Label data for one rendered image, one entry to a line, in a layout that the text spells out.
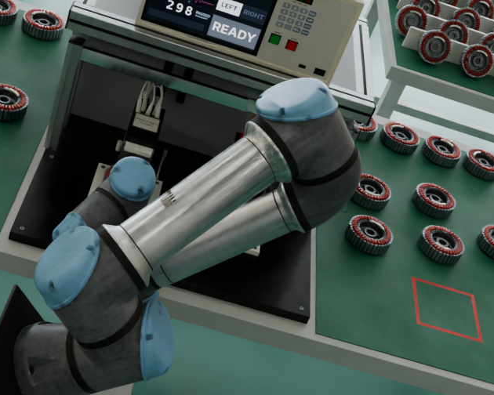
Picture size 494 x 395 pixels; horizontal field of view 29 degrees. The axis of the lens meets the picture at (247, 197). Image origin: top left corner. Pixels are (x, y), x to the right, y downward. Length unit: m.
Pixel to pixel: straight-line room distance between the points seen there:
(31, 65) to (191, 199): 1.16
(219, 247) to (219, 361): 1.37
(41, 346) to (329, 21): 0.91
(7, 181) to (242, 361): 1.14
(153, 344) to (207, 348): 1.50
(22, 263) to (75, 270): 0.58
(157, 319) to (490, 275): 1.16
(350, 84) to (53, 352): 0.95
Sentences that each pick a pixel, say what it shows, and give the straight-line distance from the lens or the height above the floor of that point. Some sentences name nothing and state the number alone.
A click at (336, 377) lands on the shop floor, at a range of 3.03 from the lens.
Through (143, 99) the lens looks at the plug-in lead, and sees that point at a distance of 2.14.
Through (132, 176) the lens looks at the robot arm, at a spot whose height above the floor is 1.14.
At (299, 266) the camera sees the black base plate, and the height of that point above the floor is 0.77.
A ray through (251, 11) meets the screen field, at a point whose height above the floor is 1.23.
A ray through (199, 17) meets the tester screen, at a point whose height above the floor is 1.18.
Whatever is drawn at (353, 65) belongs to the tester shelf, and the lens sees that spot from 2.19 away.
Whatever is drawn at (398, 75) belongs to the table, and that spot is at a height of 0.72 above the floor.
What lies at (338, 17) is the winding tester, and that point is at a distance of 1.98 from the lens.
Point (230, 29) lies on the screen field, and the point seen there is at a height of 1.17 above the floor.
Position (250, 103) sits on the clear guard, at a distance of 1.98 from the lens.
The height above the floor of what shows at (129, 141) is 0.88.
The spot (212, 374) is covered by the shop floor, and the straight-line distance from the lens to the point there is 2.86.
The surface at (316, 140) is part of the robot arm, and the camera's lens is 1.44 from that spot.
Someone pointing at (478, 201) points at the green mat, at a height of 0.75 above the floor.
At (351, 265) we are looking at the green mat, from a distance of 2.20.
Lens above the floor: 2.05
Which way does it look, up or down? 35 degrees down
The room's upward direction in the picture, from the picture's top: 22 degrees clockwise
